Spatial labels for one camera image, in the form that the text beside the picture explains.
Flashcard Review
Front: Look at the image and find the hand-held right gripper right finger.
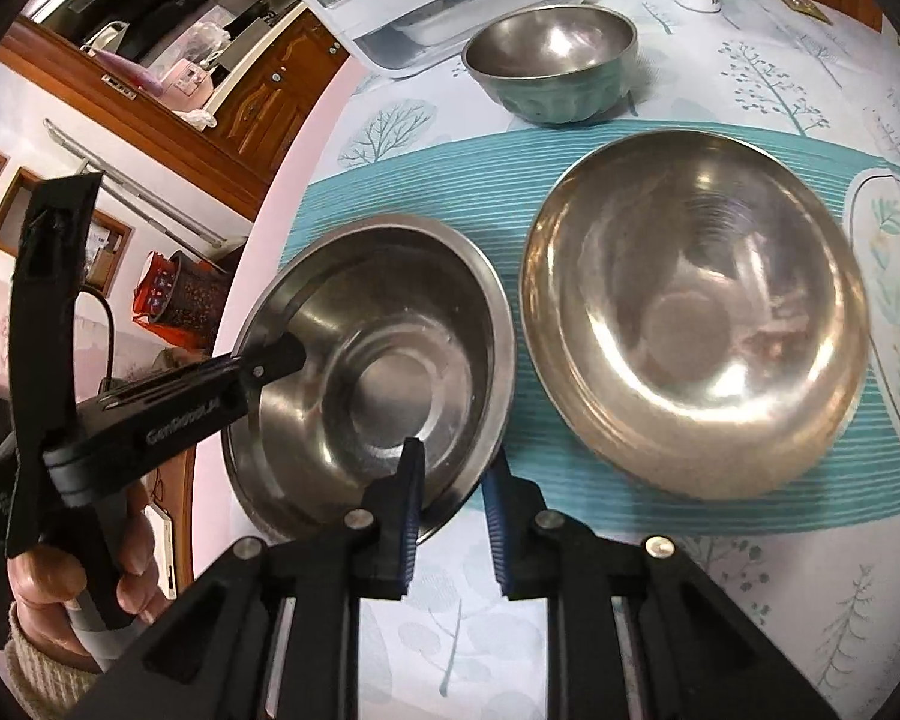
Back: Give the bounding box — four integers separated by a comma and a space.
484, 452, 841, 720

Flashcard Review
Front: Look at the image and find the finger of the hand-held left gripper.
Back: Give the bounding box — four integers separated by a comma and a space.
225, 332, 307, 400
6, 171, 106, 560

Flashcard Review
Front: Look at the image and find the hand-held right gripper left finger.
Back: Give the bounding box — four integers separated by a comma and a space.
67, 437, 426, 720

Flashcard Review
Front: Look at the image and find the plain steel bowl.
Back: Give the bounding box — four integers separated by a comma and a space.
220, 215, 516, 547

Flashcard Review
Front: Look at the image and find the person's left forearm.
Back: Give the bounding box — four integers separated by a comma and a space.
4, 604, 132, 720

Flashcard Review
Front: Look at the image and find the person's left hand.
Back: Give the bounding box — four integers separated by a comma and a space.
6, 480, 167, 672

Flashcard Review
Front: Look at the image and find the red basket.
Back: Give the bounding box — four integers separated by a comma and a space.
133, 249, 237, 350

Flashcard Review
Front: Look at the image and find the grey metal pole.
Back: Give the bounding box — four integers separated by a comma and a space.
43, 118, 245, 248

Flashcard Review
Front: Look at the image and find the pink rice cooker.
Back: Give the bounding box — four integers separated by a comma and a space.
139, 56, 218, 110

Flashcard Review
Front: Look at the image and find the wooden kitchen base cabinet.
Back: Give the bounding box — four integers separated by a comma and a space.
0, 11, 350, 222

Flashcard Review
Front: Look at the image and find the pink steel bowl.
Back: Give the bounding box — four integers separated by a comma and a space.
520, 129, 871, 500

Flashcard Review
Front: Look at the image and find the white lidded storage box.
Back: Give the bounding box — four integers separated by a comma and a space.
244, 0, 592, 76

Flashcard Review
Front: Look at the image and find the teal steel bowl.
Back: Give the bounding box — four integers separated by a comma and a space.
462, 4, 638, 127

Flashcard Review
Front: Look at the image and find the leaf print plate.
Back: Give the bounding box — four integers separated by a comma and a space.
844, 169, 900, 481

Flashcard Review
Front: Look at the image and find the black cable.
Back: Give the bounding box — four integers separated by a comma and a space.
75, 289, 117, 391

